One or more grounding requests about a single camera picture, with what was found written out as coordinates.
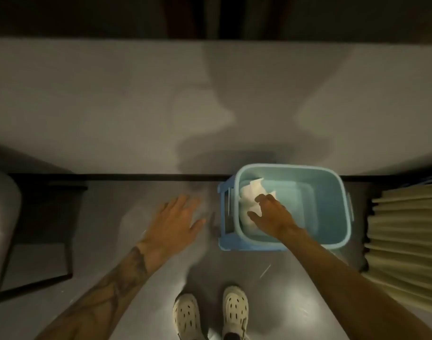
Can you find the person's left hand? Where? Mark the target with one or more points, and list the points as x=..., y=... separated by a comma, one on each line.
x=171, y=226

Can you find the person's right hand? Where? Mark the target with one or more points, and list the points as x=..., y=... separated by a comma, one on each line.
x=276, y=217

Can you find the white cleaning cloth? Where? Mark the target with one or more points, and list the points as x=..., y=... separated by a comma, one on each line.
x=249, y=192

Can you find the grey padded chair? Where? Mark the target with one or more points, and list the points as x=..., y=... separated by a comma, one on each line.
x=1, y=223

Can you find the person's right forearm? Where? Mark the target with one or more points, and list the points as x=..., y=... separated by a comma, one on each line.
x=347, y=290

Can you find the person's left forearm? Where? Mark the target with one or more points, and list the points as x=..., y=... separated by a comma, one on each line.
x=106, y=297

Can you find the blue plastic stool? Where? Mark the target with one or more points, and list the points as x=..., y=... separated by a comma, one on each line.
x=224, y=240

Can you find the cream right clog shoe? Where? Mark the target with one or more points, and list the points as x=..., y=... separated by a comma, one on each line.
x=235, y=308

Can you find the cream pleated curtain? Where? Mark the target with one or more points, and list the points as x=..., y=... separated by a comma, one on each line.
x=403, y=244

